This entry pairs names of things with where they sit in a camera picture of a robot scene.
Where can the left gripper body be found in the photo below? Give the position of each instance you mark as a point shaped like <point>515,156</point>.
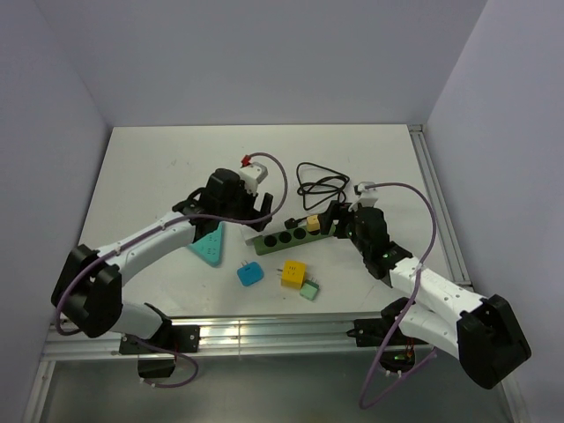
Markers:
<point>241,209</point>

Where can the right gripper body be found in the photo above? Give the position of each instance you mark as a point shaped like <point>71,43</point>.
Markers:
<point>360,244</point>

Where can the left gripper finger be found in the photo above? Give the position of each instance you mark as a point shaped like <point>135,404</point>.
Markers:
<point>266,205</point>
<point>257,222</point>

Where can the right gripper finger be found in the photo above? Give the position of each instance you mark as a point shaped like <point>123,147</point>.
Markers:
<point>343,230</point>
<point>336,212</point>

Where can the small orange plug adapter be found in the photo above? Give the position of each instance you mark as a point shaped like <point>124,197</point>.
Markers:
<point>312,223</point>

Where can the green power strip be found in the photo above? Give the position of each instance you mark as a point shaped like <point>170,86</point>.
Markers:
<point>288,239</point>

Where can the white charger plug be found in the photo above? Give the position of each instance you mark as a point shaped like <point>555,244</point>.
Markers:
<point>249,238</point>

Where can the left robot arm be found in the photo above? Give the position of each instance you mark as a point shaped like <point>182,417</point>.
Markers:
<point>89,289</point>

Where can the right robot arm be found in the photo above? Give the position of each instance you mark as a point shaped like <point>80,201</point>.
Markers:
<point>482,333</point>

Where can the blue plug adapter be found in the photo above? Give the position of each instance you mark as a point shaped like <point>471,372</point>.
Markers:
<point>250,273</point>

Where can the light green plug adapter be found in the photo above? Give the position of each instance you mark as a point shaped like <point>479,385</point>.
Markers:
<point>309,289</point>

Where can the teal triangular power strip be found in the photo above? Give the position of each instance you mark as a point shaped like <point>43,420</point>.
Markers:
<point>210,248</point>

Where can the yellow cube socket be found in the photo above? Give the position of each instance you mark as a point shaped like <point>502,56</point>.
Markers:
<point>293,274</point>

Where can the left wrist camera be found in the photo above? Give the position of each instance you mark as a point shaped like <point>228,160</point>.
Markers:
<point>252,174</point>

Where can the aluminium rail frame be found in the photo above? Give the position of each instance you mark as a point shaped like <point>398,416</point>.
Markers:
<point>250,335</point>

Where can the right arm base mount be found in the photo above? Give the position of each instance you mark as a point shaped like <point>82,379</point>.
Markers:
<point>370,332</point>

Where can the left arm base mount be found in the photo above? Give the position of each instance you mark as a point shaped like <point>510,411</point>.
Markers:
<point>172,339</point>

